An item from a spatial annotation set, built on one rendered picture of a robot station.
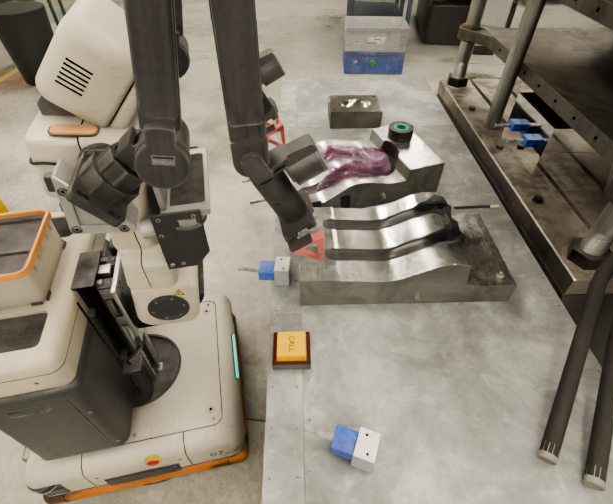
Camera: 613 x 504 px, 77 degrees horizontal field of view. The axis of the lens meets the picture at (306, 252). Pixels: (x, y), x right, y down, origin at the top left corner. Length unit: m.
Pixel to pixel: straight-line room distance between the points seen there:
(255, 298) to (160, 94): 1.50
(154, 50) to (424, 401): 0.74
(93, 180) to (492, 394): 0.81
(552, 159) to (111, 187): 1.33
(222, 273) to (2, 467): 1.14
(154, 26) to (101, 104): 0.24
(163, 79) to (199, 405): 1.08
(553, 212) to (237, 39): 1.11
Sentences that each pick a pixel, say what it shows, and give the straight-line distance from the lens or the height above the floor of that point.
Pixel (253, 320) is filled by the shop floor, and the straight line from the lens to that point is 1.90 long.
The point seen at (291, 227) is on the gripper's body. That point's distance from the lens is 0.72.
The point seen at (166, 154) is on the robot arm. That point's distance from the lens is 0.60.
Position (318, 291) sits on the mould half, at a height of 0.85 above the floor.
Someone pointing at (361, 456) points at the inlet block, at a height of 0.85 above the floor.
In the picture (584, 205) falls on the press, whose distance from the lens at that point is 1.51.
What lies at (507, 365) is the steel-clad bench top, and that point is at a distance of 0.95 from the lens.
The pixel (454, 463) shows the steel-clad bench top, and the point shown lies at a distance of 0.82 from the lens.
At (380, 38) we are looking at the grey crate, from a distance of 4.32.
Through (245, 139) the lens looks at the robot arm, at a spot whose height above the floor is 1.26.
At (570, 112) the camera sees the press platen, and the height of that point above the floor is 1.02.
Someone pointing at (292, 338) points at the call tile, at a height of 0.84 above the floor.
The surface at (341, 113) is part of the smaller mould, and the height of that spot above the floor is 0.86.
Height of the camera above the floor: 1.55
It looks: 45 degrees down
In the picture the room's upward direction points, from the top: straight up
